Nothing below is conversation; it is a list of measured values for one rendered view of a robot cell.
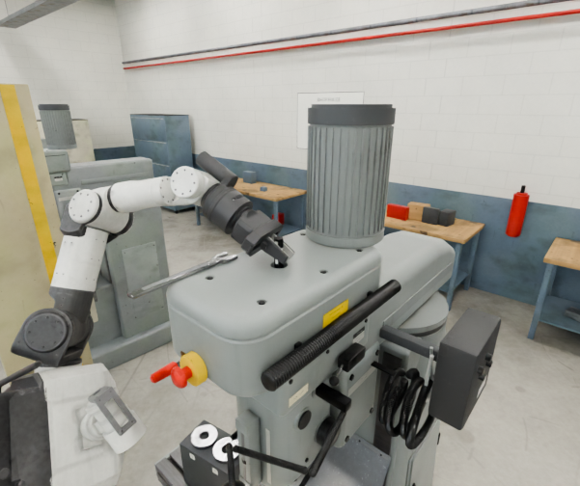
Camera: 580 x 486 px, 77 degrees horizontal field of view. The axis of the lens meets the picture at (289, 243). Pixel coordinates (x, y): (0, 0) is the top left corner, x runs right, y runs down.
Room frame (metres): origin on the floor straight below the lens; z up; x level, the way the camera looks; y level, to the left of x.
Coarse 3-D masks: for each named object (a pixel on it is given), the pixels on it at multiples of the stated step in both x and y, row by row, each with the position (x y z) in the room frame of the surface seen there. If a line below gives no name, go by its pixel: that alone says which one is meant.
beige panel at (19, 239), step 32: (0, 96) 1.82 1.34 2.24; (0, 128) 1.80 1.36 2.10; (32, 128) 1.89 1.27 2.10; (0, 160) 1.77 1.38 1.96; (32, 160) 1.87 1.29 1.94; (0, 192) 1.75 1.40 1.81; (32, 192) 1.84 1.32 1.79; (0, 224) 1.72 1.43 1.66; (32, 224) 1.82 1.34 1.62; (0, 256) 1.69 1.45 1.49; (32, 256) 1.79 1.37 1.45; (0, 288) 1.66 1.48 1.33; (32, 288) 1.76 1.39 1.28; (0, 320) 1.63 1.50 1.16; (0, 352) 1.60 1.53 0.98; (128, 448) 1.84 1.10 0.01
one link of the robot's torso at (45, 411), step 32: (0, 384) 0.60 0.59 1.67; (32, 384) 0.58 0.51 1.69; (64, 384) 0.60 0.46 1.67; (96, 384) 0.64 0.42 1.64; (0, 416) 0.50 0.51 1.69; (32, 416) 0.53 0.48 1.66; (64, 416) 0.56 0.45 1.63; (0, 448) 0.46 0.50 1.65; (32, 448) 0.49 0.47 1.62; (64, 448) 0.52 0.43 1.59; (96, 448) 0.55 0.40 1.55; (0, 480) 0.43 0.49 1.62; (32, 480) 0.45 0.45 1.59; (64, 480) 0.48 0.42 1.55; (96, 480) 0.51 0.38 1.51
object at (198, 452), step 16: (192, 432) 0.96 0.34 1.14; (208, 432) 0.95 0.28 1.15; (224, 432) 0.96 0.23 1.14; (192, 448) 0.89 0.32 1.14; (208, 448) 0.89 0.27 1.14; (224, 448) 0.89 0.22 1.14; (192, 464) 0.89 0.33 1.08; (208, 464) 0.84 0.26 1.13; (224, 464) 0.84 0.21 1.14; (192, 480) 0.89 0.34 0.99; (208, 480) 0.85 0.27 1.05; (224, 480) 0.81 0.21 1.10
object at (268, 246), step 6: (264, 240) 0.71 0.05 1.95; (270, 240) 0.70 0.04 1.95; (264, 246) 0.70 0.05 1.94; (270, 246) 0.70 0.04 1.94; (276, 246) 0.70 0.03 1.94; (264, 252) 0.71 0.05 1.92; (270, 252) 0.70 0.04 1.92; (276, 252) 0.69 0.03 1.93; (282, 252) 0.69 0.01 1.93; (276, 258) 0.69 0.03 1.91; (282, 258) 0.69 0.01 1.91
